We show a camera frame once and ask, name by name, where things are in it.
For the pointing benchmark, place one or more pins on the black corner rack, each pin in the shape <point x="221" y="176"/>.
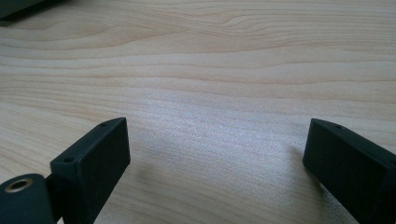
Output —
<point x="15" y="6"/>

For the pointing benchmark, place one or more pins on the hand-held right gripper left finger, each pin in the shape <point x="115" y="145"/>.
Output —
<point x="90" y="174"/>

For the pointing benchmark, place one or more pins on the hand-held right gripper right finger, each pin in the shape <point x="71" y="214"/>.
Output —
<point x="351" y="168"/>

